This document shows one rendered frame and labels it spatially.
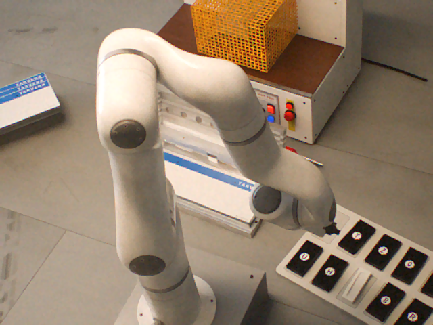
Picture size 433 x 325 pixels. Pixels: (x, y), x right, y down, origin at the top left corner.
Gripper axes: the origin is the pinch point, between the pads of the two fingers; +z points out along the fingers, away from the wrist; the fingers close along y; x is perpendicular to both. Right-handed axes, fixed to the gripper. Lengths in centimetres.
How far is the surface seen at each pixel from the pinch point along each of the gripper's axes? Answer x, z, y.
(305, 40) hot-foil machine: 45, 38, -43
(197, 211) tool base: -13.1, 21.0, -39.9
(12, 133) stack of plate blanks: -19, 17, -107
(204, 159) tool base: 0, 30, -50
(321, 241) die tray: -4.8, 27.9, -7.0
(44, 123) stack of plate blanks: -12, 23, -102
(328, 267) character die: -9.5, 23.6, -0.6
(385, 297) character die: -9.4, 23.4, 15.7
